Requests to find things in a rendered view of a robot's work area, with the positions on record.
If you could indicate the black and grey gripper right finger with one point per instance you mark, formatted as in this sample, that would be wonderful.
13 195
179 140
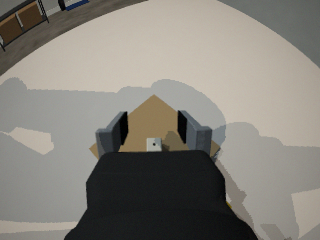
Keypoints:
196 137

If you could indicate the white die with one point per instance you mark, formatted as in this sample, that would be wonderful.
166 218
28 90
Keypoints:
154 144

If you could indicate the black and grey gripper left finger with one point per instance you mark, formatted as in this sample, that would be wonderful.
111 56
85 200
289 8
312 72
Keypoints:
110 139

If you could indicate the tan square mat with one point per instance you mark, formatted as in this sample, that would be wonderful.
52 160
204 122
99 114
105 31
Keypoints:
153 119

